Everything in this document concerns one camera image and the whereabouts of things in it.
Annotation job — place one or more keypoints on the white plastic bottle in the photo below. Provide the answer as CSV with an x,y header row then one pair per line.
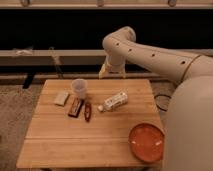
x,y
113,102

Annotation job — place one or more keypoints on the beige sponge block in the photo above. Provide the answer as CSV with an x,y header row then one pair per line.
x,y
61,98

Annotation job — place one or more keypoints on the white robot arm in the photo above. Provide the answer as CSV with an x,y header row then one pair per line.
x,y
189,119

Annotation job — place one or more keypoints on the wooden table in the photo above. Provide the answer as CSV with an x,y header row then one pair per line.
x,y
55,140

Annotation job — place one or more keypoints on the brown chocolate bar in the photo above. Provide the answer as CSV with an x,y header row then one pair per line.
x,y
75,108

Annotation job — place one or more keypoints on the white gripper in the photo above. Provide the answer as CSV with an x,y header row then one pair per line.
x,y
113,65

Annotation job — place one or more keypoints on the orange round plate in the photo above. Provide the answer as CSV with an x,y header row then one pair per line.
x,y
147,142

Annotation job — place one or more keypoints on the white window sill rail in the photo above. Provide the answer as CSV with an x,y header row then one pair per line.
x,y
50,56

